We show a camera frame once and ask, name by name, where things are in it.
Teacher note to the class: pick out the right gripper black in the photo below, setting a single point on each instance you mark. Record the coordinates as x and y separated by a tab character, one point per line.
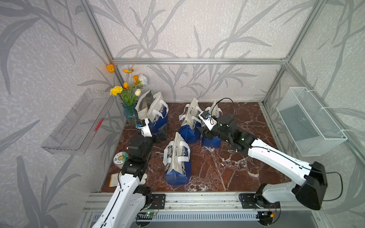
206	132

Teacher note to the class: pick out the round tape roll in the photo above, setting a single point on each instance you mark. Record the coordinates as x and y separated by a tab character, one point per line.
120	159

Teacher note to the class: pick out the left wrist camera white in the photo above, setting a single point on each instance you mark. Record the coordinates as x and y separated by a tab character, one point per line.
143	126

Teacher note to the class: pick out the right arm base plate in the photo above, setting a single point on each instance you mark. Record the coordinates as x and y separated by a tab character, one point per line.
248	201

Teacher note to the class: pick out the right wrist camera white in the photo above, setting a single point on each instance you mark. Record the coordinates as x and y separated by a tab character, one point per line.
207	120

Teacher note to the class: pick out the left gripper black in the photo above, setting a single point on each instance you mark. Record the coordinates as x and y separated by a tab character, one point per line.
163	137

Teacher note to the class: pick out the beige card on table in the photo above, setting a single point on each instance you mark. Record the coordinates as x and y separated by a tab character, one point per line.
114	180

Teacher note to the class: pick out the circuit board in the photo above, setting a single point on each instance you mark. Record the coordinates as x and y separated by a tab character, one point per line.
149	215
267	218

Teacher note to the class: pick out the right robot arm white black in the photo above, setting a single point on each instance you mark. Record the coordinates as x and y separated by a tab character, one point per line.
308	181

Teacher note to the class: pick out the artificial flower bouquet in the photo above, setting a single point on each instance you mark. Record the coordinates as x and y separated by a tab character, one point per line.
129	92

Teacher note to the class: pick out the takeout bag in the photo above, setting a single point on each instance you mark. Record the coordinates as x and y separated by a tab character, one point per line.
209	138
154	109
190	122
177	161

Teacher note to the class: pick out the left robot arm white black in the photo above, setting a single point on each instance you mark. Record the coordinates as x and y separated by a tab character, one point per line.
130	197

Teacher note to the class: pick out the left circuit board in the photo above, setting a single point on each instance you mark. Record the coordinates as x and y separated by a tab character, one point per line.
149	215

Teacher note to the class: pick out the aluminium front rail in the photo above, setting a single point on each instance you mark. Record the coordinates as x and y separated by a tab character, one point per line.
214	201

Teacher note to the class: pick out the red item on shelf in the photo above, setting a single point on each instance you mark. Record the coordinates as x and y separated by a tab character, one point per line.
98	125

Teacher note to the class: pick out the right circuit board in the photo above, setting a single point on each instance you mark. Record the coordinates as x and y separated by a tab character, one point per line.
267	218

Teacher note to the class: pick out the clear plastic wall shelf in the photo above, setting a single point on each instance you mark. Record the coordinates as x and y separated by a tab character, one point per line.
75	132

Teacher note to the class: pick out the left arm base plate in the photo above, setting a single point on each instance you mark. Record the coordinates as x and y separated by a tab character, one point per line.
155	202

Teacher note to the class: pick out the white wire basket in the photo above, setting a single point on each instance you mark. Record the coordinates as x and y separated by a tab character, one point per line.
312	129

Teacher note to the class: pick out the blue glass vase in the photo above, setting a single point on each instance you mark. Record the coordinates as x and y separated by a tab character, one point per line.
131	114

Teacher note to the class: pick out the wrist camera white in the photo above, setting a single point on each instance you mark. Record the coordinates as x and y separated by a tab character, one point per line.
143	126
207	120

